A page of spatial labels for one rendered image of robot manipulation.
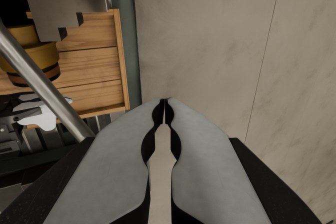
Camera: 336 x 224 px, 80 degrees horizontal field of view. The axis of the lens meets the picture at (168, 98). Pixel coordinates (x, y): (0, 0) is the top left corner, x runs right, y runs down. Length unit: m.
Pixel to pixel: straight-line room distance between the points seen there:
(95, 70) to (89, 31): 0.11
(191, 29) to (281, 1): 0.89
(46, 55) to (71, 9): 0.08
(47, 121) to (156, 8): 1.24
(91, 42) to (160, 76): 1.15
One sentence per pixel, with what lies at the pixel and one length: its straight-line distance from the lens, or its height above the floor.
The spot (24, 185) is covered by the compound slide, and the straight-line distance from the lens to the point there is 0.66.
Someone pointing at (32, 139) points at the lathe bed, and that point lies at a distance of 0.77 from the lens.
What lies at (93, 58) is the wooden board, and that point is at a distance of 0.60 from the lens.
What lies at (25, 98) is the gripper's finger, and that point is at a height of 1.06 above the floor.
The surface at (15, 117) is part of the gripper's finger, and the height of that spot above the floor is 1.12.
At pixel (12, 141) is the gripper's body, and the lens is 0.45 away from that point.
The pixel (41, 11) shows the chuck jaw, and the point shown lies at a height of 1.11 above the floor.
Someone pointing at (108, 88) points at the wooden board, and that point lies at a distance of 0.64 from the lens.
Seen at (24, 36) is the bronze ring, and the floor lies 1.11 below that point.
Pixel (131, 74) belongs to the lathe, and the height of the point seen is 0.54.
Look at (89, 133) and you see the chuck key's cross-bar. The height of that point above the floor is 1.33.
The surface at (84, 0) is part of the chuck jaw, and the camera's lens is 0.34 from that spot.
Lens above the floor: 1.46
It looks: 54 degrees down
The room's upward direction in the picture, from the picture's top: 142 degrees clockwise
